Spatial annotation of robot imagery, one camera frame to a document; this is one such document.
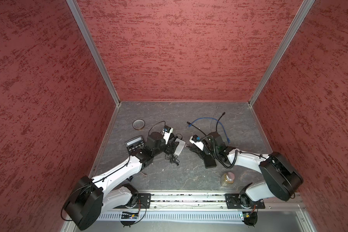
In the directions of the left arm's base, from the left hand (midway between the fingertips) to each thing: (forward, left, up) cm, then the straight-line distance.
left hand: (173, 142), depth 82 cm
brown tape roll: (+22, +27, -13) cm, 37 cm away
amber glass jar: (-19, -29, -3) cm, 34 cm away
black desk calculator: (+4, +25, -10) cm, 28 cm away
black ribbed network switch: (-8, -22, -9) cm, 25 cm away
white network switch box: (+4, -5, -12) cm, 14 cm away
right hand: (-2, -11, -6) cm, 13 cm away
